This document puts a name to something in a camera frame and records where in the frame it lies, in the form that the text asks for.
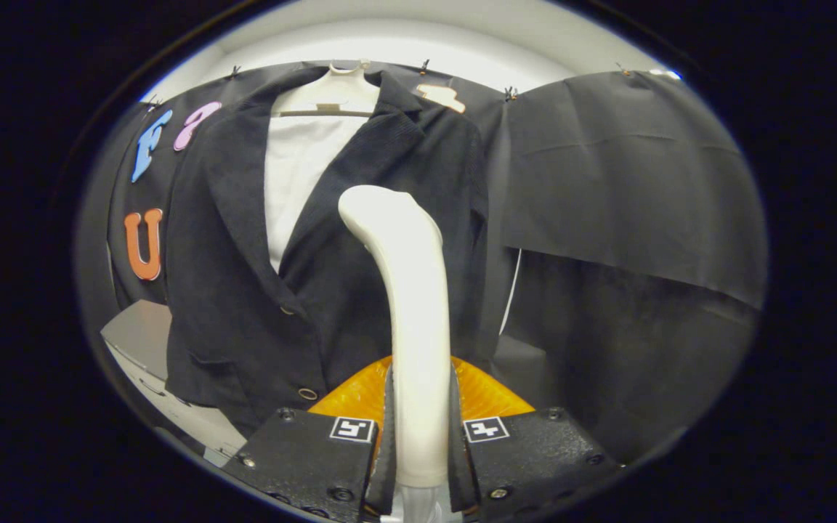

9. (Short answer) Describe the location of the thin white cord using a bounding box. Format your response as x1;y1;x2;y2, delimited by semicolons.
498;247;523;336

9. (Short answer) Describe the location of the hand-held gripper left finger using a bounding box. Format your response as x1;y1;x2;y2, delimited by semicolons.
221;356;397;523

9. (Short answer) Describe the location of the grey drawer cabinet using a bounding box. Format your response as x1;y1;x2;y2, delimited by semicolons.
100;299;248;466

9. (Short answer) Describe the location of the black jacket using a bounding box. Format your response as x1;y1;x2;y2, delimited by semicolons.
164;65;492;437

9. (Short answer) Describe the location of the white mannequin torso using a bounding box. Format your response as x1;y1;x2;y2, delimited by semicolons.
264;60;381;275

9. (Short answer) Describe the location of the black backdrop cloth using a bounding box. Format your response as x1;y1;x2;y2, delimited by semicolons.
76;60;768;466

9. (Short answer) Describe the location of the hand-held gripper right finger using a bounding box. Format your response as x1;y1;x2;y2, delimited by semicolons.
449;356;623;523

